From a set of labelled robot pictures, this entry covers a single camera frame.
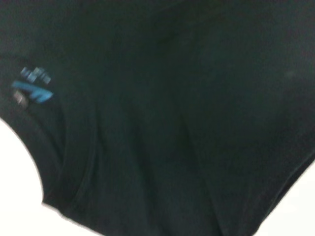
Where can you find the black shirt with FREE print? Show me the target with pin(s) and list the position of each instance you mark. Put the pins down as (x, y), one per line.
(172, 98)

